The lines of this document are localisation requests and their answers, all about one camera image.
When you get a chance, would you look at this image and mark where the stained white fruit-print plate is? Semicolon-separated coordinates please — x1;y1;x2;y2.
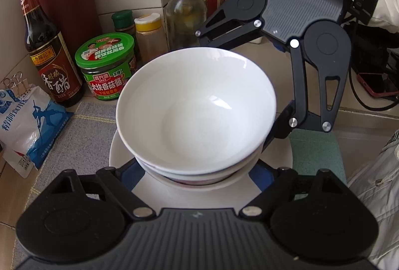
109;128;294;212

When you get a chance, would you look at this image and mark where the dark vinegar bottle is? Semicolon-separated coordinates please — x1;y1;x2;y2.
15;0;85;107

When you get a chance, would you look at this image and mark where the white bowl pink floral print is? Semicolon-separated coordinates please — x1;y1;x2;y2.
146;169;252;193
135;145;264;180

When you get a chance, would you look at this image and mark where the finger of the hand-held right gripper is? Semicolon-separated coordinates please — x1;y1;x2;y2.
196;5;265;51
265;38;350;146

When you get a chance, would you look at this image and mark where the binder clip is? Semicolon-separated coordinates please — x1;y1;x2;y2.
3;71;29;96

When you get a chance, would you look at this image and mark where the grey checked cloth mat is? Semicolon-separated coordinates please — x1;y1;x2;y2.
12;100;347;258

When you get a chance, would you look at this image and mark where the black cable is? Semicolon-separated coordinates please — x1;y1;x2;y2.
348;64;399;112

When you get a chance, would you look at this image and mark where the phone in red case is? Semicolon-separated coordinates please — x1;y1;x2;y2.
357;72;399;98

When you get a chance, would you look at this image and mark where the yellow-capped spice jar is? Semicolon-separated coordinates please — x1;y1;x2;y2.
134;13;169;62

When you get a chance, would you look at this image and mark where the white and blue salt bag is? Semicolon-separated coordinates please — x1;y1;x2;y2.
0;85;76;179

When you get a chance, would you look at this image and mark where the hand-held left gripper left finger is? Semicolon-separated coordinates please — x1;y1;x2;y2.
47;161;155;221

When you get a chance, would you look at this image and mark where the green-lidded sauce jar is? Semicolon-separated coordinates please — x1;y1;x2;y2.
75;33;138;101

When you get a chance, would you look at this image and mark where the green-capped spice jar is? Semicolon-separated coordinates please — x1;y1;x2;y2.
111;10;143;65

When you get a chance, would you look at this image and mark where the plain white bowl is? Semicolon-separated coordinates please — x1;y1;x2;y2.
116;47;277;170

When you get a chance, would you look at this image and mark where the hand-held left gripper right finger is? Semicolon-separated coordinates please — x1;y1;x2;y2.
238;161;347;221

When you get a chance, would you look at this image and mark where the clear glass bottle red cap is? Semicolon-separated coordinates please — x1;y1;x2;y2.
165;0;208;53

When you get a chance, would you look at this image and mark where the dark red knife block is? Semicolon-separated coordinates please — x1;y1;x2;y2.
33;0;103;72

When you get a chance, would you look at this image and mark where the person's white jacket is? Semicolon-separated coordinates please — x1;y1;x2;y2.
346;129;399;270

